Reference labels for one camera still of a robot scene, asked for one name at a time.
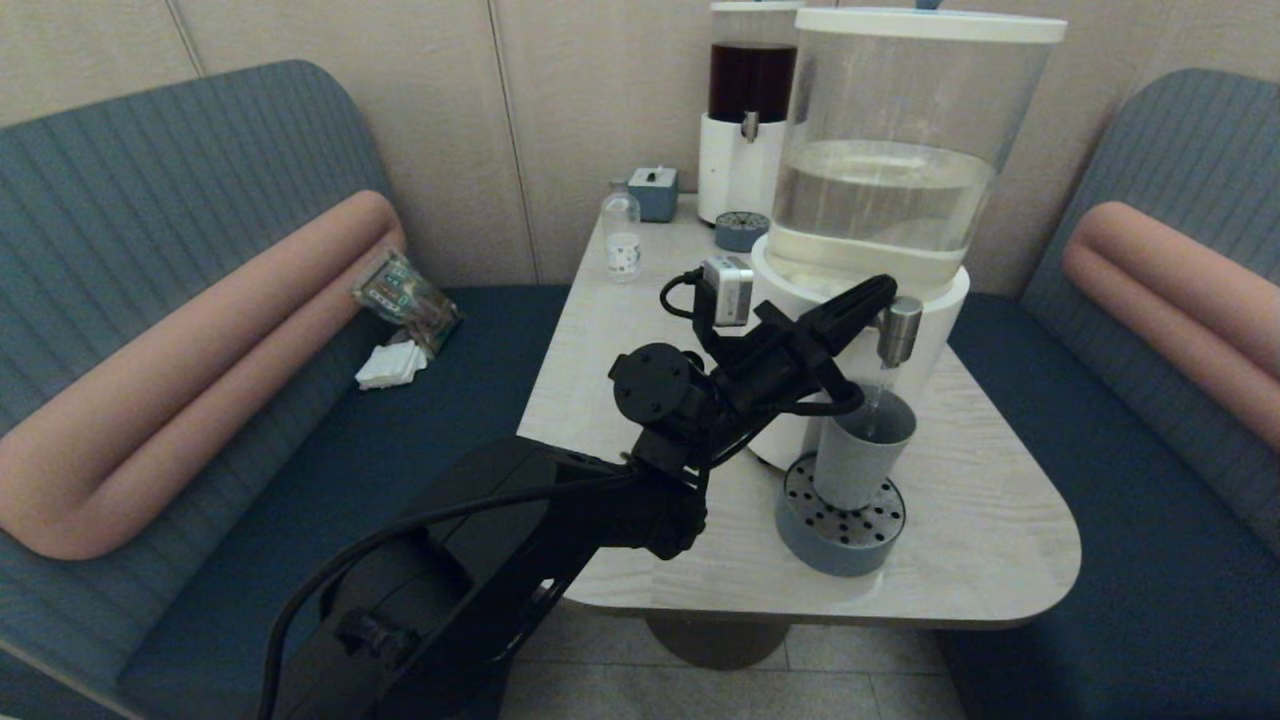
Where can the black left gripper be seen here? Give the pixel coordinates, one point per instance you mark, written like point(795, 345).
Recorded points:
point(770, 355)

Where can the large silver dispenser tap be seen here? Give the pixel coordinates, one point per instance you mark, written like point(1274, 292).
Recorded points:
point(900, 335)

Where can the grey-blue plastic cup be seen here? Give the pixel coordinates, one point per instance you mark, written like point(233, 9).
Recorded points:
point(860, 470)

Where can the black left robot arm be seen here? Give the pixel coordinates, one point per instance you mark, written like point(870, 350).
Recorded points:
point(480, 560)

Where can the large clear water dispenser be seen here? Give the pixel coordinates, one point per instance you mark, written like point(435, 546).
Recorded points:
point(900, 200)

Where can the small blue round drip tray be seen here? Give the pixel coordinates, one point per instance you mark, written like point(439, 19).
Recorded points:
point(738, 238)

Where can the dark drink dispenser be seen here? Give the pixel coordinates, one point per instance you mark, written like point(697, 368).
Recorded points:
point(735, 170)

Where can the small silver dispenser tap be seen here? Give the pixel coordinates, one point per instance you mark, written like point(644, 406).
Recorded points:
point(748, 126)

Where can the blue-grey tissue box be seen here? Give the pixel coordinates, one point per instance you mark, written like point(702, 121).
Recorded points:
point(655, 198)

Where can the small clear plastic bottle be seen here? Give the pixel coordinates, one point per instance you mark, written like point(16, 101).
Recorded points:
point(621, 255)

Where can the grey perforated drip tray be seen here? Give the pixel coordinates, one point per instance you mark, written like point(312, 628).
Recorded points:
point(830, 555)

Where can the pink bolster cushion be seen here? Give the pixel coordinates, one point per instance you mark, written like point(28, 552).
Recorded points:
point(1170, 290)
point(150, 400)

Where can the blue upholstered sofa bench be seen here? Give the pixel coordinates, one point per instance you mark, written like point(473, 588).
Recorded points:
point(200, 150)
point(1100, 550)

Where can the clear plastic snack bag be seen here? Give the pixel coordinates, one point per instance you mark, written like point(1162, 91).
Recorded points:
point(405, 300)

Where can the white paper napkins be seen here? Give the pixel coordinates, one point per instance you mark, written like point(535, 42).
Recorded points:
point(390, 368)

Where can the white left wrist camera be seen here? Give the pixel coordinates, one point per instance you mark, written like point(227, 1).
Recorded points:
point(728, 290)

